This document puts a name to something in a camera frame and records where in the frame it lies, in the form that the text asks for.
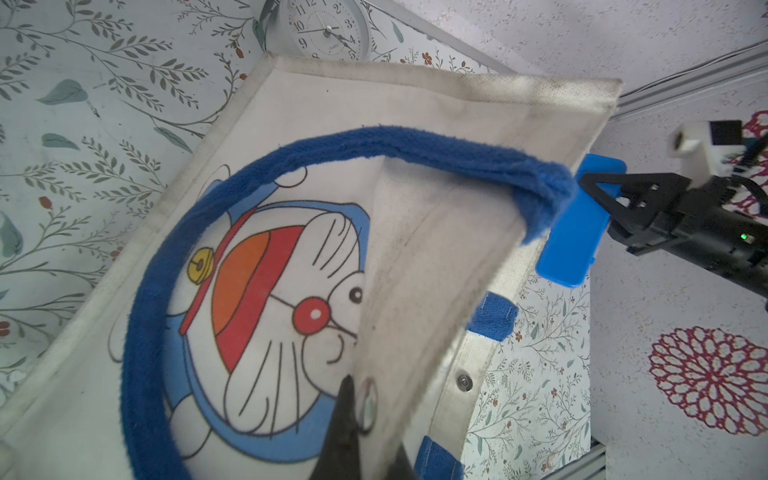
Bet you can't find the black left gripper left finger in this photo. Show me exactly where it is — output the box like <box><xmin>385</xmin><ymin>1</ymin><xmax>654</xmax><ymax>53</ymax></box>
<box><xmin>309</xmin><ymin>375</ymin><xmax>360</xmax><ymax>480</ymax></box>

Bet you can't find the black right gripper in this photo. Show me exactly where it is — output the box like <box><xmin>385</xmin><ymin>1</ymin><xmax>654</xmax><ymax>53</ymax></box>
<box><xmin>578</xmin><ymin>173</ymin><xmax>767</xmax><ymax>294</ymax></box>

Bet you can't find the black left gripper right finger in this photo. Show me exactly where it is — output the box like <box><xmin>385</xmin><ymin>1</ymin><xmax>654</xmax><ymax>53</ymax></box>
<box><xmin>392</xmin><ymin>446</ymin><xmax>417</xmax><ymax>480</ymax></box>

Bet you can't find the blue plastic box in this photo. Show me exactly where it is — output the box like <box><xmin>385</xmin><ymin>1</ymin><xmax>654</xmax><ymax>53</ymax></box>
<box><xmin>535</xmin><ymin>187</ymin><xmax>610</xmax><ymax>289</ymax></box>

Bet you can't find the white canvas cartoon tote bag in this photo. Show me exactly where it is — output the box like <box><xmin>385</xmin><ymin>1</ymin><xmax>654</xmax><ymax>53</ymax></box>
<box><xmin>1</xmin><ymin>54</ymin><xmax>622</xmax><ymax>479</ymax></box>

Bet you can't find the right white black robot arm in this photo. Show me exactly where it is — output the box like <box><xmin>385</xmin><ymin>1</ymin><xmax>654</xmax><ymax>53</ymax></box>
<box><xmin>579</xmin><ymin>173</ymin><xmax>767</xmax><ymax>298</ymax></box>

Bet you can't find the white round alarm clock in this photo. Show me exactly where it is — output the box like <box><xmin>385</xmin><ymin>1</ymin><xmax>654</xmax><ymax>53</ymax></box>
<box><xmin>269</xmin><ymin>0</ymin><xmax>371</xmax><ymax>62</ymax></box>

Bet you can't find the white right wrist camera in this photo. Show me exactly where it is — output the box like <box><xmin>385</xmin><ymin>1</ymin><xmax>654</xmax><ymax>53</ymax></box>
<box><xmin>667</xmin><ymin>120</ymin><xmax>746</xmax><ymax>188</ymax></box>

